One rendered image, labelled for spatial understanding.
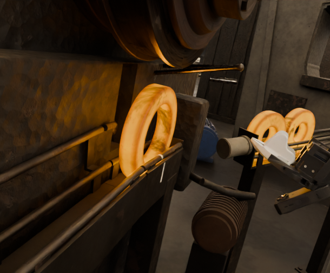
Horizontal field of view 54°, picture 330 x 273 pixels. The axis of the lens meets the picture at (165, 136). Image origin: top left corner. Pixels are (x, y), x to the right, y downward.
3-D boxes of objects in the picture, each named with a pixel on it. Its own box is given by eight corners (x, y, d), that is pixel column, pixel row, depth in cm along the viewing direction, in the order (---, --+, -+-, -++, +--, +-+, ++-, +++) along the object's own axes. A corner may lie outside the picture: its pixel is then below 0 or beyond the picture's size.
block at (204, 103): (145, 181, 86) (162, 92, 80) (157, 172, 94) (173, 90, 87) (182, 194, 83) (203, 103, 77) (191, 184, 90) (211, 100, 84)
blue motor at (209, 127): (178, 161, 272) (186, 122, 263) (178, 142, 327) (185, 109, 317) (214, 168, 273) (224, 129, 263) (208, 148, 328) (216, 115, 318)
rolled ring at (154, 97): (184, 84, 67) (169, 80, 68) (146, 90, 50) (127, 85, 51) (166, 167, 72) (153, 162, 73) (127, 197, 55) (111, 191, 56)
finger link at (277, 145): (264, 119, 66) (304, 145, 64) (248, 143, 68) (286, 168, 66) (262, 122, 63) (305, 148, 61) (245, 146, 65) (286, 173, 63)
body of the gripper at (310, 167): (309, 134, 67) (364, 168, 64) (284, 167, 70) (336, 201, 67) (310, 141, 60) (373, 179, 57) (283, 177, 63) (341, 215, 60)
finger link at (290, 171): (273, 149, 67) (311, 174, 65) (268, 156, 67) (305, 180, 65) (271, 154, 62) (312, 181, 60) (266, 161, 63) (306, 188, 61)
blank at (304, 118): (282, 109, 104) (291, 111, 101) (311, 106, 112) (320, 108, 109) (272, 153, 109) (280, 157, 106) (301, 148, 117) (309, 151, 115)
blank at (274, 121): (248, 111, 95) (257, 114, 93) (282, 108, 104) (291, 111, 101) (239, 160, 100) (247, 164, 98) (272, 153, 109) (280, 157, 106)
